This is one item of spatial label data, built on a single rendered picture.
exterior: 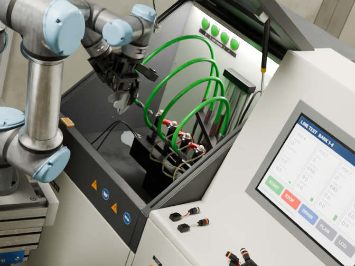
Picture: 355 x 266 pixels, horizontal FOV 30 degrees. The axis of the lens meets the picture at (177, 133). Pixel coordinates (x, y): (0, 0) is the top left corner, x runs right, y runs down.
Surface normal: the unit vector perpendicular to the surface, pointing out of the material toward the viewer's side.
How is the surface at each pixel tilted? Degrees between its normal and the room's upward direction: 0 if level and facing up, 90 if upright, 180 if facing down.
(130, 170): 0
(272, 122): 76
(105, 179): 90
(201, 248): 0
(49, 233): 90
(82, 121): 90
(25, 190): 0
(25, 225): 90
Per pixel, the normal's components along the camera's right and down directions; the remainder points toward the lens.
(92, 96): 0.58, 0.54
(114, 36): -0.46, 0.30
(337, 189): -0.67, -0.11
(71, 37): 0.86, 0.34
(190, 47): -0.76, 0.10
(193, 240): 0.29, -0.84
